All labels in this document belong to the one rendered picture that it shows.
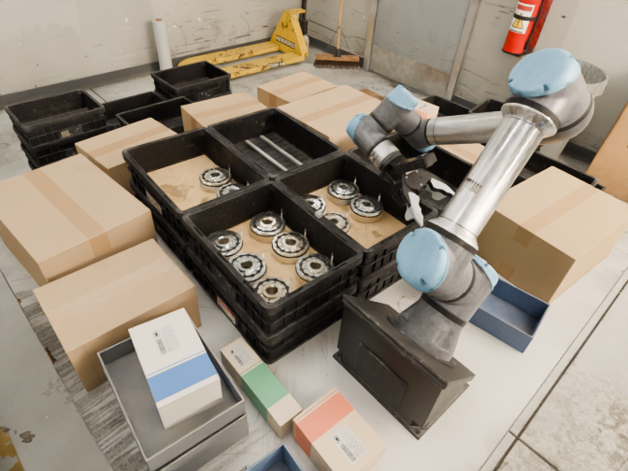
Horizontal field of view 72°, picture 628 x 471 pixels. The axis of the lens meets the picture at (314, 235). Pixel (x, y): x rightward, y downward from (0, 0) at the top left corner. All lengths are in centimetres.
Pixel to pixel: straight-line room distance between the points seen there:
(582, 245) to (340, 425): 84
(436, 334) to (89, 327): 76
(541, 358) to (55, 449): 165
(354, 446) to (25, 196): 108
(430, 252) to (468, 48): 346
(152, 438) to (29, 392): 122
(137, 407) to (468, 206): 78
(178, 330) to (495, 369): 80
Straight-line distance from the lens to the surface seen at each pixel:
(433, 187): 118
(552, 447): 210
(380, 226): 134
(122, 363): 108
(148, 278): 115
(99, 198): 137
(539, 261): 141
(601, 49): 384
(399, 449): 108
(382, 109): 120
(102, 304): 112
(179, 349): 95
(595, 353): 249
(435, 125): 124
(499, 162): 93
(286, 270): 117
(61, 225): 131
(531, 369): 131
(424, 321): 100
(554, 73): 96
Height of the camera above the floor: 167
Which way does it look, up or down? 41 degrees down
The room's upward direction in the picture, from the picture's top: 5 degrees clockwise
